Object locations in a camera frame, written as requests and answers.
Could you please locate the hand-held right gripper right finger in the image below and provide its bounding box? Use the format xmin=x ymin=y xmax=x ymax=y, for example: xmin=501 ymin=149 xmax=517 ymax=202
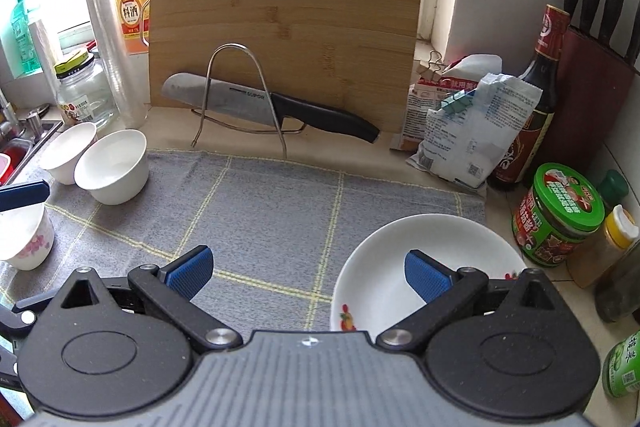
xmin=376 ymin=251 xmax=558 ymax=350

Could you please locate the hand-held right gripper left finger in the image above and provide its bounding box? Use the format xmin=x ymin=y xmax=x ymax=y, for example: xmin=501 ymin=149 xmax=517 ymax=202
xmin=60 ymin=246 xmax=240 ymax=354

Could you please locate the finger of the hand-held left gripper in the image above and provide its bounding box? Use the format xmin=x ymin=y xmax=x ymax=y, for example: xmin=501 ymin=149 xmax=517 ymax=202
xmin=0 ymin=179 xmax=51 ymax=212
xmin=0 ymin=291 xmax=58 ymax=338

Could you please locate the white pink-flower bowl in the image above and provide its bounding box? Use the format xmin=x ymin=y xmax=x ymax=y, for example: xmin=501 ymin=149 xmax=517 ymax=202
xmin=39 ymin=122 xmax=98 ymax=186
xmin=74 ymin=129 xmax=150 ymax=206
xmin=0 ymin=201 xmax=55 ymax=271

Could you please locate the white fruit-print plate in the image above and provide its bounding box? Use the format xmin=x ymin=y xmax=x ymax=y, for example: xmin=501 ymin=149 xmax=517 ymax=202
xmin=330 ymin=213 xmax=527 ymax=334

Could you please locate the red and white basin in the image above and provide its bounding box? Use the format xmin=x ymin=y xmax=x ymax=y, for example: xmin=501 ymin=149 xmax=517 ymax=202
xmin=0 ymin=144 xmax=33 ymax=186

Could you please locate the steel sink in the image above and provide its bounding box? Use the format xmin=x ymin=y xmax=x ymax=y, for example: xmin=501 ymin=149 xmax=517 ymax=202
xmin=0 ymin=117 xmax=64 ymax=188

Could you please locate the metal sink knob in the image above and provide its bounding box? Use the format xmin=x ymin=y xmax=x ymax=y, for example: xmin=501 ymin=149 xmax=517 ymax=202
xmin=25 ymin=109 xmax=44 ymax=138

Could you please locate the metal faucet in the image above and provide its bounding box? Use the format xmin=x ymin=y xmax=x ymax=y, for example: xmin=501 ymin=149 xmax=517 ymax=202
xmin=0 ymin=89 xmax=21 ymax=141

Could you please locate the grey checked cloth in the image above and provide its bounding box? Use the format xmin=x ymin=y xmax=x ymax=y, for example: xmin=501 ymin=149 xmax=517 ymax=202
xmin=0 ymin=149 xmax=487 ymax=343

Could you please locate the glass jar with green lid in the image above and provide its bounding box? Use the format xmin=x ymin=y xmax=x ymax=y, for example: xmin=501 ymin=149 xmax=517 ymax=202
xmin=54 ymin=48 xmax=121 ymax=128

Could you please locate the roll of plastic bags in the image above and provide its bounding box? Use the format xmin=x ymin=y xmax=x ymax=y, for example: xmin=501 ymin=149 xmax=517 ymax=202
xmin=27 ymin=13 xmax=66 ymax=108

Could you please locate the green-lid sauce jar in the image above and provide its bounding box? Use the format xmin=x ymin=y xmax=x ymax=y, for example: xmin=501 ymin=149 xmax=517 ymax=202
xmin=512 ymin=163 xmax=606 ymax=269

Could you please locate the white printed bag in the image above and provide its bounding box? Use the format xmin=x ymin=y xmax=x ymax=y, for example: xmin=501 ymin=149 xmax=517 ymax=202
xmin=405 ymin=73 xmax=544 ymax=198

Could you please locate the green detergent bottle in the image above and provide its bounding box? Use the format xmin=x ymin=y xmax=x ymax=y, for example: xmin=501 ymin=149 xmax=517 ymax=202
xmin=10 ymin=0 xmax=45 ymax=78

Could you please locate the stack of clear plastic cups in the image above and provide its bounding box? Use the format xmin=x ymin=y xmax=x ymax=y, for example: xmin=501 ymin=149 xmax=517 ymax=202
xmin=80 ymin=0 xmax=149 ymax=128

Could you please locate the orange and white bag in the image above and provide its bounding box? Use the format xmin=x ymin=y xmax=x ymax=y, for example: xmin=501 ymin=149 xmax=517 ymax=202
xmin=390 ymin=54 xmax=503 ymax=152

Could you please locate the teal binder clip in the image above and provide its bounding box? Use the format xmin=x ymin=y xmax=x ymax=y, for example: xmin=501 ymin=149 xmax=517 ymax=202
xmin=439 ymin=88 xmax=479 ymax=116

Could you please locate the yellow-lid spice bottle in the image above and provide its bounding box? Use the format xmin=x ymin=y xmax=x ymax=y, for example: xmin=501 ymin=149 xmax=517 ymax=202
xmin=567 ymin=204 xmax=640 ymax=290

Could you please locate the dark glass bottle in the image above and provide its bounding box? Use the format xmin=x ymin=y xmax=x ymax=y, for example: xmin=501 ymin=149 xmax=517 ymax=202
xmin=595 ymin=239 xmax=640 ymax=324

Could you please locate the green-cap bottle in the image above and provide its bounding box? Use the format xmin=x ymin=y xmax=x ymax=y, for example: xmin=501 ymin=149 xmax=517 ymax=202
xmin=597 ymin=169 xmax=630 ymax=216

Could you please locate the dark sauce bottle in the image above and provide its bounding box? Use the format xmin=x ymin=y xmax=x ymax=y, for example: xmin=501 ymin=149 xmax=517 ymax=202
xmin=487 ymin=4 xmax=571 ymax=192

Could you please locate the metal binder clip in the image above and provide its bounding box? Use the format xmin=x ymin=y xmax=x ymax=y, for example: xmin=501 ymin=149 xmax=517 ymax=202
xmin=425 ymin=50 xmax=449 ymax=80

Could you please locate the green label bottle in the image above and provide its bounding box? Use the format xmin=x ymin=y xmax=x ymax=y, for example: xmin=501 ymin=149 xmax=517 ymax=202
xmin=602 ymin=329 xmax=640 ymax=400

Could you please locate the dark red knife block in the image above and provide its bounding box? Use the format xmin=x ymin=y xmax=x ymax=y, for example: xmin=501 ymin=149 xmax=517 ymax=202
xmin=522 ymin=24 xmax=640 ymax=188

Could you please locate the bamboo cutting board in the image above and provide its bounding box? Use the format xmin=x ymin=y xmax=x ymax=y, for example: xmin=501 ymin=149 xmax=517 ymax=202
xmin=148 ymin=0 xmax=426 ymax=136

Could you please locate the black-handled kitchen knife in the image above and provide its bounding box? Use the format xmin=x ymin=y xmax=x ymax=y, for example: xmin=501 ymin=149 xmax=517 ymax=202
xmin=161 ymin=73 xmax=381 ymax=144

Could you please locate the metal wire rack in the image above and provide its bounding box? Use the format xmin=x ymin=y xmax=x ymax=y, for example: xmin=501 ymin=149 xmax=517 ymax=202
xmin=191 ymin=43 xmax=307 ymax=158

